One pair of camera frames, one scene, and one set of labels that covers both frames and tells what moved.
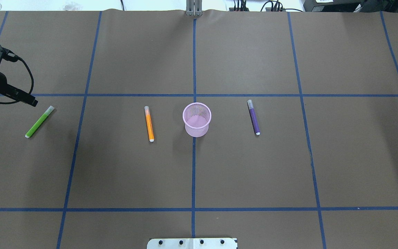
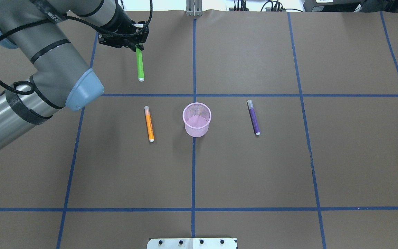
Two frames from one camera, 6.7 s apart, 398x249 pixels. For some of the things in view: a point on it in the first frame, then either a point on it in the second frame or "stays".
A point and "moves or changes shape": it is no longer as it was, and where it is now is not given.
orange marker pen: [150, 125] stays
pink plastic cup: [196, 116] stays
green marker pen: [39, 122] moves or changes shape
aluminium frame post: [194, 8] stays
